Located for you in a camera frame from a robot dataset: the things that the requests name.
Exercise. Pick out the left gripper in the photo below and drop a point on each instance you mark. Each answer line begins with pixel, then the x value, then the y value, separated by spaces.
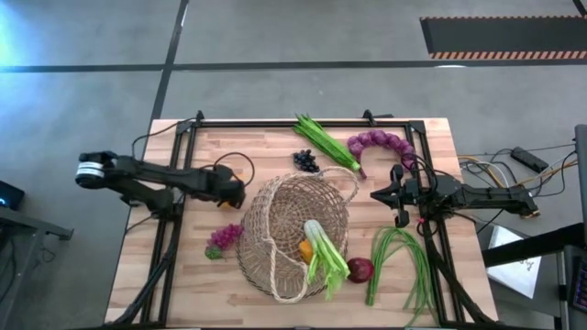
pixel 224 185

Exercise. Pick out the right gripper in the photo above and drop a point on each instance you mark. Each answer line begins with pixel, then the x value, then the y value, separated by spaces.
pixel 403 194

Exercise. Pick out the purple grape bunch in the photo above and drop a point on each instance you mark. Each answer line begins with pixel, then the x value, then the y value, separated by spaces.
pixel 224 238

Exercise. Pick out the woven straw basket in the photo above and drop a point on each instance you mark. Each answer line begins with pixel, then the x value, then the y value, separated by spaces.
pixel 284 215

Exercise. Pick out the green leafy vegetable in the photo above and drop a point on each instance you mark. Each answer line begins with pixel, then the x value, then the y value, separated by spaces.
pixel 328 143

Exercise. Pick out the white and green leek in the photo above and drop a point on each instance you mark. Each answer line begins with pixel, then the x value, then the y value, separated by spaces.
pixel 316 231

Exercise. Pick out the red onion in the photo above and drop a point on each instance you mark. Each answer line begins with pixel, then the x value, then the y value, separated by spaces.
pixel 360 269

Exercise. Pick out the black grape bunch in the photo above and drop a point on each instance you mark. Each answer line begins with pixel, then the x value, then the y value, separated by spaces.
pixel 306 161

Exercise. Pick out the green long beans bunch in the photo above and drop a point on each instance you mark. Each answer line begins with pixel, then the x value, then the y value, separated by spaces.
pixel 375 279

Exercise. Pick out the yellow bell pepper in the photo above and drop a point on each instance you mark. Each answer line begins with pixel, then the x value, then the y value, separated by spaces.
pixel 305 252

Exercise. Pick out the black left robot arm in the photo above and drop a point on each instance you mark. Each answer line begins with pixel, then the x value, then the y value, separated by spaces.
pixel 137 172

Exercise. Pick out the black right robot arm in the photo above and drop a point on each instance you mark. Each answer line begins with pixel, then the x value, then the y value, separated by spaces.
pixel 481 197

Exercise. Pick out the white box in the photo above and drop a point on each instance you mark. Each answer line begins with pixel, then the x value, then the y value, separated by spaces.
pixel 513 266

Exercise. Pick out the black power adapter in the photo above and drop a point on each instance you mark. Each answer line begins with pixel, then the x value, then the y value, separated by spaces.
pixel 529 159

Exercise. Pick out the black bar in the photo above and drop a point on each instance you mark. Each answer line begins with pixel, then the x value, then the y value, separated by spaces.
pixel 532 247

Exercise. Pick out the grey cabinet edge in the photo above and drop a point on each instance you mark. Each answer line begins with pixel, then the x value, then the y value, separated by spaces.
pixel 581 169

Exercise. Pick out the black hazard-striped floor mat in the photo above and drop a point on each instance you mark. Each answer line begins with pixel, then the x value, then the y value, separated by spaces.
pixel 504 34

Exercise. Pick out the grey metal stand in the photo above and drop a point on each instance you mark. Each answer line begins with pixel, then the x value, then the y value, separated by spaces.
pixel 27 224

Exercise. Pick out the black device with blue light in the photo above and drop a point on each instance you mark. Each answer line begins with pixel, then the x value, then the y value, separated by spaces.
pixel 9 194

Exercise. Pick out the black frame clamp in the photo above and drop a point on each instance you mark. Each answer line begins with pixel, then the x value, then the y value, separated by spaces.
pixel 199 116
pixel 369 116

